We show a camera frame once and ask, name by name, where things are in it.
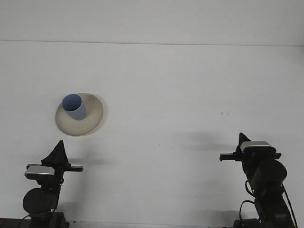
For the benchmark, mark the pale blue cup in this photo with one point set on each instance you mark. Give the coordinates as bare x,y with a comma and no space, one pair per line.
72,103

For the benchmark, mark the pale round plate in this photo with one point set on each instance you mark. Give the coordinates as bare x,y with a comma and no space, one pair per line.
92,118

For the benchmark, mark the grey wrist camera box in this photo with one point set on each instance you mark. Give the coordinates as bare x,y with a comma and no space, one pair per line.
39,172
256,146

